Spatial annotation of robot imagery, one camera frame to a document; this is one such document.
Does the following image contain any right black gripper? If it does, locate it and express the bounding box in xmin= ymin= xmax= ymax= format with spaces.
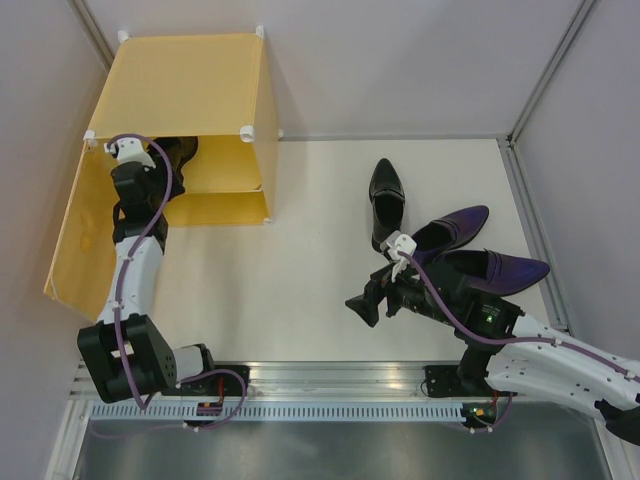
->
xmin=344 ymin=254 xmax=456 ymax=327

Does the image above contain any black leather shoe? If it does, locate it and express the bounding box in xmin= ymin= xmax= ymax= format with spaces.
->
xmin=147 ymin=136 xmax=198 ymax=200

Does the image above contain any black pointed loafer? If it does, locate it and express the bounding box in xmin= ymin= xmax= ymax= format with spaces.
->
xmin=368 ymin=158 xmax=405 ymax=253

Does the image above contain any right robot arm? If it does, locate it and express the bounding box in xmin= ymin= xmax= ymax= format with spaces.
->
xmin=345 ymin=260 xmax=639 ymax=444

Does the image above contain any yellow shoe cabinet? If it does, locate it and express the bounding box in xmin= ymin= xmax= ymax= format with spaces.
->
xmin=84 ymin=33 xmax=279 ymax=227

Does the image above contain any purple loafer upper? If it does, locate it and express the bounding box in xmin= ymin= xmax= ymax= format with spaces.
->
xmin=412 ymin=205 xmax=490 ymax=266

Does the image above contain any purple loafer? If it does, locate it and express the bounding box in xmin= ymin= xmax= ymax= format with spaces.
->
xmin=439 ymin=250 xmax=551 ymax=297
xmin=412 ymin=205 xmax=490 ymax=266

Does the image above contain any purple loafer lower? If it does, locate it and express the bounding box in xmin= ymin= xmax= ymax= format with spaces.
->
xmin=439 ymin=250 xmax=551 ymax=297

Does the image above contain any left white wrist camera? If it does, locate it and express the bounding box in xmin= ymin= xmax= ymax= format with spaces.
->
xmin=104 ymin=137 xmax=155 ymax=169

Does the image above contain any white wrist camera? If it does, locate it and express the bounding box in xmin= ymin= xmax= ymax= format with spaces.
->
xmin=104 ymin=137 xmax=155 ymax=169
xmin=380 ymin=230 xmax=417 ymax=282

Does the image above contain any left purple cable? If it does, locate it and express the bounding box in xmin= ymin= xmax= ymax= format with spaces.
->
xmin=89 ymin=132 xmax=249 ymax=441

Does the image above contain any purple cable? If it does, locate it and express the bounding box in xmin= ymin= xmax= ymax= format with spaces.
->
xmin=394 ymin=250 xmax=640 ymax=384
xmin=89 ymin=132 xmax=249 ymax=441

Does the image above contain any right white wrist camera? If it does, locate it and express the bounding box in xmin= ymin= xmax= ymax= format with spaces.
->
xmin=380 ymin=230 xmax=417 ymax=282

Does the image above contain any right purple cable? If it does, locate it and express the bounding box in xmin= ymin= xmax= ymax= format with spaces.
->
xmin=394 ymin=250 xmax=640 ymax=384

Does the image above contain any white slotted cable duct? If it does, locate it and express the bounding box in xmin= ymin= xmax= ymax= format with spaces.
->
xmin=90 ymin=400 xmax=465 ymax=423

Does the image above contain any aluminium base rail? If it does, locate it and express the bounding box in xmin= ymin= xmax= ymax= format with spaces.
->
xmin=217 ymin=360 xmax=455 ymax=401

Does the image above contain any left aluminium frame post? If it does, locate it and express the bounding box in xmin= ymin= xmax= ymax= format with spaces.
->
xmin=67 ymin=0 xmax=115 ymax=71

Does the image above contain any right aluminium frame profile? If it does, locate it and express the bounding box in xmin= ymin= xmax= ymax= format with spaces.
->
xmin=497 ymin=0 xmax=640 ymax=480

